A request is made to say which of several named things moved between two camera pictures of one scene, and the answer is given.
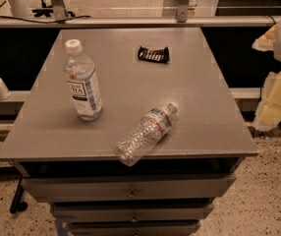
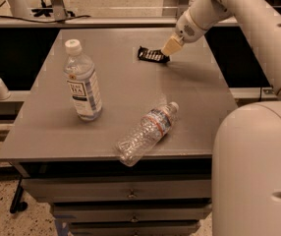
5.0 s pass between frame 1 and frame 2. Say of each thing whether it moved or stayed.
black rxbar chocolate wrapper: stayed
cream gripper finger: moved
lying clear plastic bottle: stayed
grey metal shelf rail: stayed
